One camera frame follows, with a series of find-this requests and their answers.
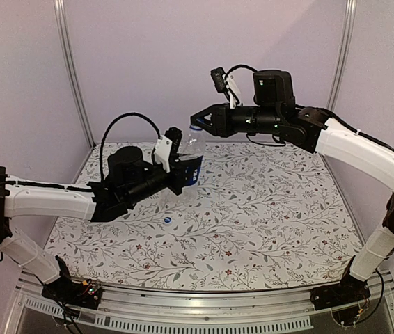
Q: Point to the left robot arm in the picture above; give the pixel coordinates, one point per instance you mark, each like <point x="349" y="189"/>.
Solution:
<point x="130" y="180"/>

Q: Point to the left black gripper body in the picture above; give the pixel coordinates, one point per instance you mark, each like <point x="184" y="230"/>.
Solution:
<point x="175" y="185"/>

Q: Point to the left aluminium frame post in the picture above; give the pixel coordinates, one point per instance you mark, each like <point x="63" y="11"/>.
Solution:
<point x="68" y="56"/>

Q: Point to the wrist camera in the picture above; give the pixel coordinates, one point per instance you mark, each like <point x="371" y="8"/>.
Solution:
<point x="225" y="84"/>
<point x="166" y="148"/>

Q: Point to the aluminium frame post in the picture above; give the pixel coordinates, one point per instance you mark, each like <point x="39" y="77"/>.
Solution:
<point x="345" y="42"/>
<point x="68" y="56"/>

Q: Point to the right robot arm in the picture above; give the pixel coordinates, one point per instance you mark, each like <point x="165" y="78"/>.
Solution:
<point x="312" y="129"/>

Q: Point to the aluminium front rail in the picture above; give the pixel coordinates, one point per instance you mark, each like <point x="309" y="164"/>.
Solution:
<point x="144" y="310"/>

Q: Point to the blue Pepsi bottle cap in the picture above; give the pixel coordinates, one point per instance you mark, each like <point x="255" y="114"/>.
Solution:
<point x="198" y="123"/>

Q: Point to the right aluminium frame post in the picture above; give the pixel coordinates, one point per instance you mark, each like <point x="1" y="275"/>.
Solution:
<point x="345" y="42"/>

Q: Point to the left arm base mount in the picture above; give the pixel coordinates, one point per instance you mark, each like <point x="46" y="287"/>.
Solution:
<point x="86" y="294"/>

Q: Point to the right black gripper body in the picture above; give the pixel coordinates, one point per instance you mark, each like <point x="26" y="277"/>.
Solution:
<point x="225" y="127"/>

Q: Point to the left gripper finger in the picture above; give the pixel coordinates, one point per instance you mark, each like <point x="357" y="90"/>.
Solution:
<point x="179" y="159"/>
<point x="192" y="171"/>

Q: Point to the floral patterned table mat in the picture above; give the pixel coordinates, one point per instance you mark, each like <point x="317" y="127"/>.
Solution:
<point x="264" y="218"/>

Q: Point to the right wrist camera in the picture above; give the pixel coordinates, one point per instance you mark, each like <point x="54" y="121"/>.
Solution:
<point x="225" y="84"/>

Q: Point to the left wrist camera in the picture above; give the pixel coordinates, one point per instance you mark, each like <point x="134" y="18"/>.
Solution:
<point x="166" y="148"/>

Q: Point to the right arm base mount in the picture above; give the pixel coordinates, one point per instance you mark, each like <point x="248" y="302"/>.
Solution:
<point x="347" y="290"/>

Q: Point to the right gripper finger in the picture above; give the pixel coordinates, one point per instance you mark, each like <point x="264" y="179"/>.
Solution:
<point x="206" y="126"/>
<point x="205" y="114"/>

